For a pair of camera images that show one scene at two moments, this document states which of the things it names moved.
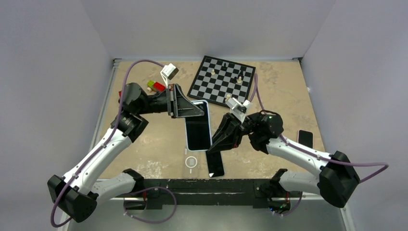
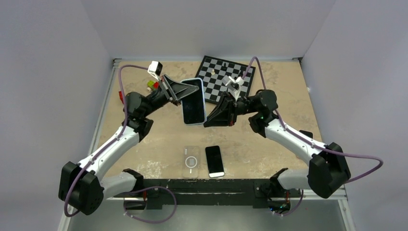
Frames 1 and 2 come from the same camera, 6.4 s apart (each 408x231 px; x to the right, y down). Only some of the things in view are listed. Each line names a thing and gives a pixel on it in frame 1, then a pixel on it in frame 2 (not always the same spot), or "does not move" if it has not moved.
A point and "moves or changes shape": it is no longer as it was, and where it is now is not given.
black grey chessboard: [217, 80] does not move
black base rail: [259, 191] does not move
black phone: [215, 163] does not move
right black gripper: [229, 134] → [220, 116]
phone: [198, 129] moves or changes shape
